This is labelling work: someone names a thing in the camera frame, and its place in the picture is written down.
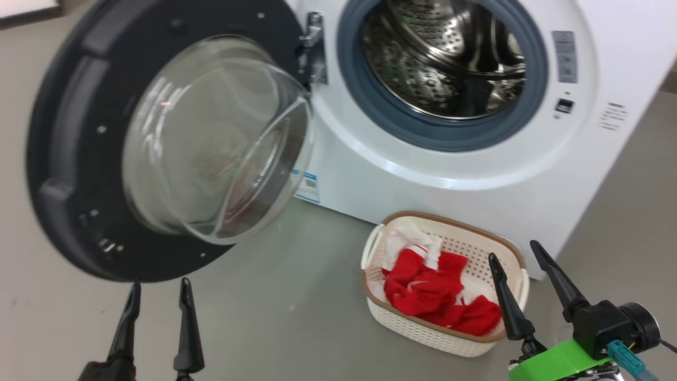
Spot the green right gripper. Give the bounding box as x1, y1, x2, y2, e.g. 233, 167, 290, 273
488, 240, 625, 381

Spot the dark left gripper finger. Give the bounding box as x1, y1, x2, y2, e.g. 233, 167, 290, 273
106, 282, 142, 366
173, 277, 205, 381

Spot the red and white clothing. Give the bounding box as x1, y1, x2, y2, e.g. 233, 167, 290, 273
369, 222, 502, 337

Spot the black glass washing machine door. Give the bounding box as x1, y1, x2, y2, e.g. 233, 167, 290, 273
25, 0, 316, 284

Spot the cream perforated laundry basket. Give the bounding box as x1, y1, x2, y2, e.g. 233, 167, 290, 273
360, 211, 530, 358

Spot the white washing machine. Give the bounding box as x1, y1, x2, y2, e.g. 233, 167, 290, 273
283, 0, 677, 281

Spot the grey rubber door gasket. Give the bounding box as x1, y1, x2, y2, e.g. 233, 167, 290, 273
336, 0, 550, 153

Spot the grey rectangular machine label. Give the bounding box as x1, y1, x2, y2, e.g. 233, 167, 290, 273
552, 30, 578, 84

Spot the steel washing machine drum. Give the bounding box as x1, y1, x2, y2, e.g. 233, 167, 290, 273
361, 0, 528, 121

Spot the metal door hinge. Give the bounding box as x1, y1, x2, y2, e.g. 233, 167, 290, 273
296, 12, 328, 86

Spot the blue energy label sticker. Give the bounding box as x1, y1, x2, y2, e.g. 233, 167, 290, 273
292, 169, 321, 204

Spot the small text sticker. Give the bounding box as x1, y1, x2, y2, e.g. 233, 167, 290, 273
599, 101, 630, 131

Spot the white flat board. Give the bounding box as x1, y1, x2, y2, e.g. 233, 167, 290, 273
0, 0, 63, 21

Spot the teal right camera connector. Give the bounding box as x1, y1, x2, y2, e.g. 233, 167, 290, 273
607, 340, 662, 381

